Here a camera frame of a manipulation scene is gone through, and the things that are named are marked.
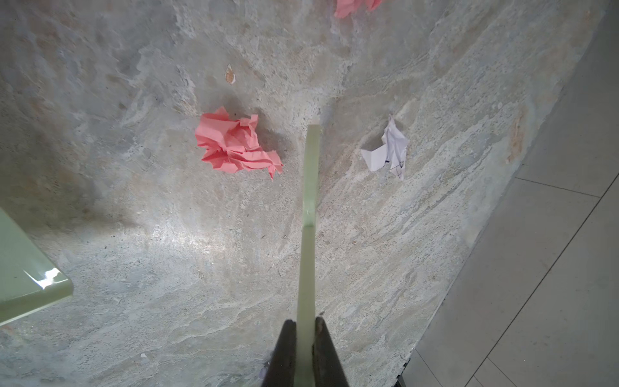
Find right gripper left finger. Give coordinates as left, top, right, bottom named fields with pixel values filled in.
left=261, top=319, right=297, bottom=387

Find white paper scrap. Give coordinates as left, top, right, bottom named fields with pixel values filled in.
left=360, top=115, right=409, bottom=181

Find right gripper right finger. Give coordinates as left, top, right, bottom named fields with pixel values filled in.
left=313, top=316, right=349, bottom=387

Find pink paper scrap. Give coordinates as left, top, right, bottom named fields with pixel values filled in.
left=334, top=0, right=382, bottom=19
left=195, top=107, right=283, bottom=177

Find green hand brush white bristles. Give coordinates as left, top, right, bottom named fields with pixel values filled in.
left=293, top=125, right=322, bottom=386

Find green dustpan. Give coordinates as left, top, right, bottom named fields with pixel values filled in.
left=1, top=211, right=74, bottom=325

